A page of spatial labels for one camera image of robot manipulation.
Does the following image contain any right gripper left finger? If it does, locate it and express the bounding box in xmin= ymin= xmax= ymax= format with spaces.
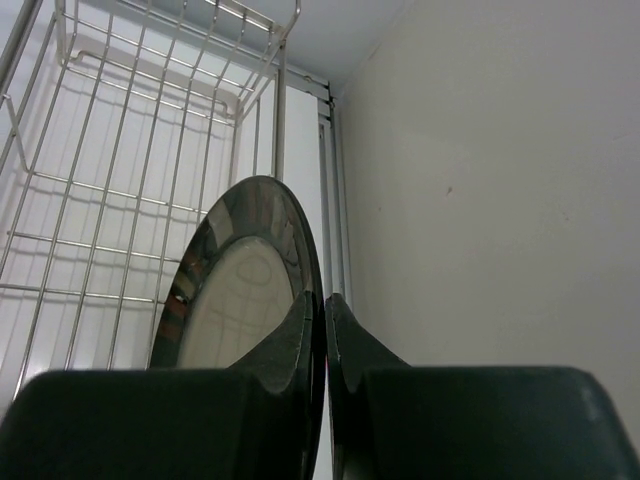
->
xmin=1 ymin=292 xmax=315 ymax=479

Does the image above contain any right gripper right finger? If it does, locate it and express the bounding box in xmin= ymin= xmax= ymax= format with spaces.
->
xmin=325 ymin=294 xmax=639 ymax=479

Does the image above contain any black checkered rim plate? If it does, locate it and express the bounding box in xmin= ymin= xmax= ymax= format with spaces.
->
xmin=150 ymin=176 xmax=326 ymax=479

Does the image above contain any aluminium table frame rail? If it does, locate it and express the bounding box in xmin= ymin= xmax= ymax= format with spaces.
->
xmin=282 ymin=67 xmax=353 ymax=303

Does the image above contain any wire dish rack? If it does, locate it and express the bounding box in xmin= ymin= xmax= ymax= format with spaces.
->
xmin=1 ymin=1 xmax=302 ymax=405

